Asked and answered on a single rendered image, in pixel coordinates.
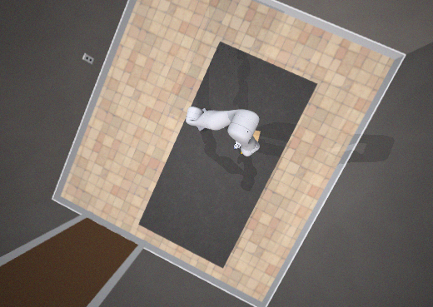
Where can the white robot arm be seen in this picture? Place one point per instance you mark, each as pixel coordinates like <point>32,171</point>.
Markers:
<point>240,129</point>

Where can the tan square mat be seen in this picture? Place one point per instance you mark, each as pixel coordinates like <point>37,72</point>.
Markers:
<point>256,135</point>

